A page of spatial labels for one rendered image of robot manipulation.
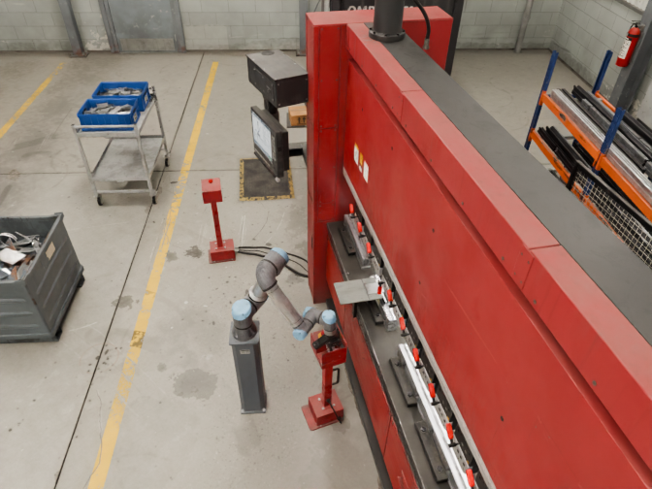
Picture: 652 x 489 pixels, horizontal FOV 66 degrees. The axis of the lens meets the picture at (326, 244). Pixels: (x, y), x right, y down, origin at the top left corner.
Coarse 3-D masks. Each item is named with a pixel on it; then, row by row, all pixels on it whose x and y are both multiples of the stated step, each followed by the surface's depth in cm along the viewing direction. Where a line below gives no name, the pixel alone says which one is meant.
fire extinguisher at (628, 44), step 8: (632, 32) 636; (640, 32) 638; (624, 40) 649; (632, 40) 640; (624, 48) 650; (632, 48) 646; (624, 56) 654; (632, 56) 656; (616, 64) 665; (624, 64) 659
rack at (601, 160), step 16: (544, 80) 435; (544, 96) 435; (560, 112) 411; (624, 112) 334; (576, 128) 388; (608, 128) 348; (528, 144) 469; (544, 144) 441; (592, 144) 370; (608, 144) 350; (608, 160) 352; (560, 176) 502; (576, 192) 390; (592, 208) 370; (640, 208) 318; (608, 224) 354
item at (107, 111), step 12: (84, 108) 496; (96, 108) 500; (108, 108) 497; (120, 108) 494; (132, 108) 490; (84, 120) 483; (96, 120) 483; (108, 120) 484; (120, 120) 485; (132, 120) 490
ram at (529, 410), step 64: (384, 128) 252; (384, 192) 266; (448, 192) 196; (448, 256) 196; (448, 320) 205; (512, 320) 156; (448, 384) 213; (512, 384) 161; (576, 384) 130; (512, 448) 166; (576, 448) 133
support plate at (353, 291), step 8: (352, 280) 314; (360, 280) 314; (368, 280) 314; (336, 288) 308; (344, 288) 308; (352, 288) 309; (360, 288) 309; (344, 296) 304; (352, 296) 304; (360, 296) 304; (376, 296) 304; (344, 304) 300
